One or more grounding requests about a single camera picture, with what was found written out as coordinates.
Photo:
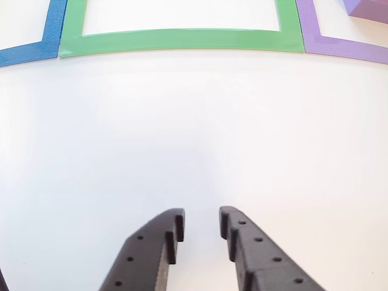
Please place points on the purple flat block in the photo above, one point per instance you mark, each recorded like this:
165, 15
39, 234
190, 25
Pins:
369, 9

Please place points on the green square frame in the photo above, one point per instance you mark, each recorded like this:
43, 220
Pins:
182, 41

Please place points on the purple square frame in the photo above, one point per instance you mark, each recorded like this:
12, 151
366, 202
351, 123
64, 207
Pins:
315, 36

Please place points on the blue square frame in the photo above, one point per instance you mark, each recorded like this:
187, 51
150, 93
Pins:
45, 45

